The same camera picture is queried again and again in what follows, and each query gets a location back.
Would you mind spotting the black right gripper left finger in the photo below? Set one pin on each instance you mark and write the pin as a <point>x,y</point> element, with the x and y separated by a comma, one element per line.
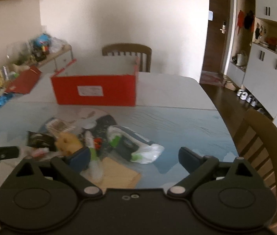
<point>69,168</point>

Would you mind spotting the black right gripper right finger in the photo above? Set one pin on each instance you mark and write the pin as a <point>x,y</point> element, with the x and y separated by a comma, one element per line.
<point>200,168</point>

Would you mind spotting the tan spotted plush toy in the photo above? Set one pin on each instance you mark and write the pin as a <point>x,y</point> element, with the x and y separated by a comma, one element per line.
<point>68,143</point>

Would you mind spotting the green white tube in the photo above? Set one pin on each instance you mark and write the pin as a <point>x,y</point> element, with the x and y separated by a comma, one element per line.
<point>95,169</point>

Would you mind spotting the black snack packet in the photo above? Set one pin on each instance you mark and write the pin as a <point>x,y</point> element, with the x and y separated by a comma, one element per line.
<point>39,140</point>

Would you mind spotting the white green plastic bag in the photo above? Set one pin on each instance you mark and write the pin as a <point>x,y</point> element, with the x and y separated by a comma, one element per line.
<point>131,146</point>

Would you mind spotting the cotton swab pack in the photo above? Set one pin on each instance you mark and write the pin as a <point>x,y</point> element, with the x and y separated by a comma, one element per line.
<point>56,126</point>

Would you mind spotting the small round white tin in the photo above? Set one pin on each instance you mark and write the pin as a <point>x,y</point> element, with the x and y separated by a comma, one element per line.
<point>89,125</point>

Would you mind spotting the wooden chair right side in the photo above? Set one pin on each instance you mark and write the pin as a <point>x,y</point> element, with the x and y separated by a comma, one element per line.
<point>256,142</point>

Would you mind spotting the dark red paper bag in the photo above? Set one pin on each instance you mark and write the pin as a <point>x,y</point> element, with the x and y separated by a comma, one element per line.
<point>25,82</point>

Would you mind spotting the red cardboard box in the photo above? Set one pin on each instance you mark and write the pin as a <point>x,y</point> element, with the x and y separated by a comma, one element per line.
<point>98,81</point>

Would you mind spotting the white sideboard cabinet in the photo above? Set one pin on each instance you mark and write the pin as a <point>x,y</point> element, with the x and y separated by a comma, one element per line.
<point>55,61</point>

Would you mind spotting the wooden chair behind table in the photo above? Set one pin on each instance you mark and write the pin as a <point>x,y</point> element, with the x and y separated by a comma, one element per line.
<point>143,52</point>

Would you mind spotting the brown wooden door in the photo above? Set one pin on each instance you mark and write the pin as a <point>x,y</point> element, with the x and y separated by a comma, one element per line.
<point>217,33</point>

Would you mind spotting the red dragon keychain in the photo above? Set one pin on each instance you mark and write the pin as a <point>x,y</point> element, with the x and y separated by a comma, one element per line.
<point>97,143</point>

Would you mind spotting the white wall cabinet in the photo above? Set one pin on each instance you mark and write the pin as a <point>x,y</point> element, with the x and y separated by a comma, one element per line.
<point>253,65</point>

